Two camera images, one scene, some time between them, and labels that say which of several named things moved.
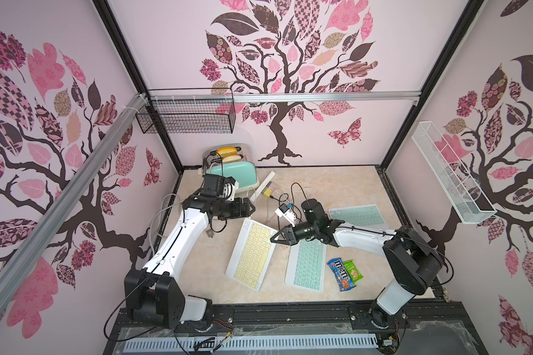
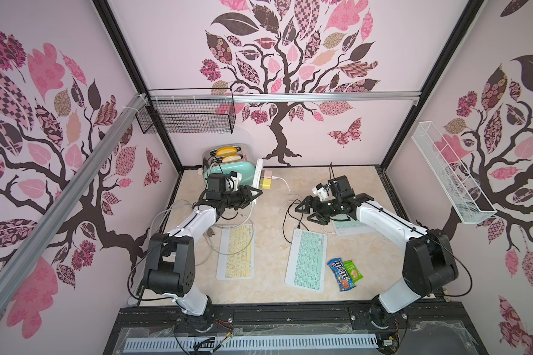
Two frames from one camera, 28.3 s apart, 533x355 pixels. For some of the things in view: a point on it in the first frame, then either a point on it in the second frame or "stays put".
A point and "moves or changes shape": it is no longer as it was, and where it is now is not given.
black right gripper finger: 289,233 to 309,203
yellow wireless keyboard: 252,254 to 237,253
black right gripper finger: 289,237 to 320,220
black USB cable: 271,196 moves or changes shape
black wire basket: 193,110 stays put
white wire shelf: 466,197 stays put
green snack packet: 354,274 stays put
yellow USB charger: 266,191 to 265,183
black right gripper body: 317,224 to 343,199
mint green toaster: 232,160 stays put
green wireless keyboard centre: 306,265 stays put
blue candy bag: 341,274 stays put
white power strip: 261,187 to 257,175
